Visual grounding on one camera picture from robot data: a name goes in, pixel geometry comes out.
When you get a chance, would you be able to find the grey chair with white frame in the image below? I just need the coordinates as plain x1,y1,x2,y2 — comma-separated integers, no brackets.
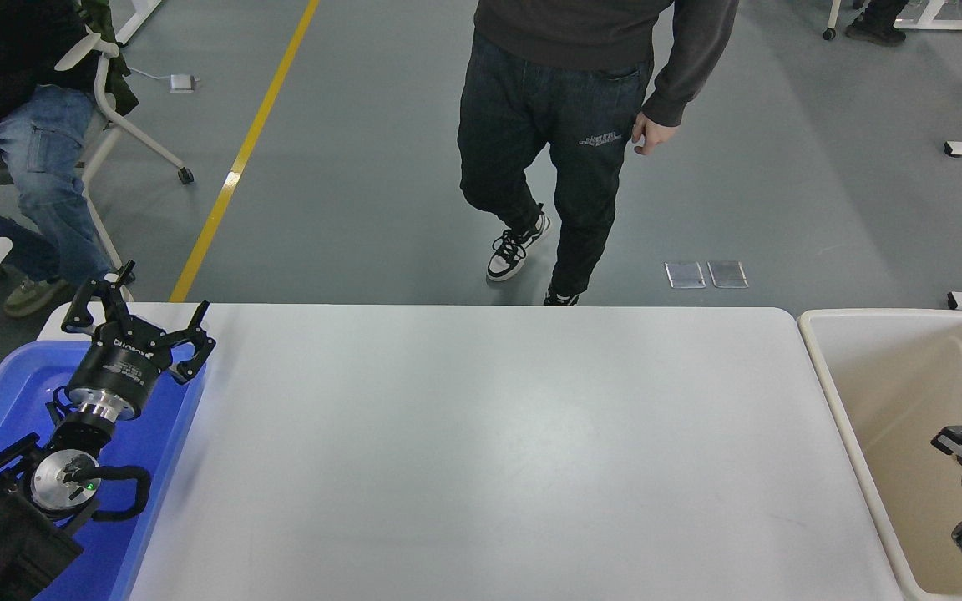
0,33,195,276

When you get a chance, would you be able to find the person's hand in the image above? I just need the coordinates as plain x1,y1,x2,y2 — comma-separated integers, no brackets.
631,113,681,157

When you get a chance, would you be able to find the blue plastic tray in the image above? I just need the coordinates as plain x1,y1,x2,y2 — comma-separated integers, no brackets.
0,341,208,601

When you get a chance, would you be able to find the dark green jacket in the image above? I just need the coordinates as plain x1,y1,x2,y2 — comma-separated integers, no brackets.
72,0,141,118

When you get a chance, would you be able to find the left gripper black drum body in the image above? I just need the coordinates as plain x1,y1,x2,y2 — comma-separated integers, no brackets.
66,323,173,415

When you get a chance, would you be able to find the large pale plastic bin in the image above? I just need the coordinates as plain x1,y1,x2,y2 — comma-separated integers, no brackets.
797,307,962,601

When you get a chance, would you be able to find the yellow floor tape line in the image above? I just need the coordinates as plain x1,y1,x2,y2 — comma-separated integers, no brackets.
168,0,321,303

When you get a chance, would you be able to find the white desk frame with casters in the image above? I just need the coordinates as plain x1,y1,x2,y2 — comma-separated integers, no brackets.
822,0,962,41

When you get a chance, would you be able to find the white desk leg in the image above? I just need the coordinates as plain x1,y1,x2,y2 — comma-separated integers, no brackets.
116,0,165,45

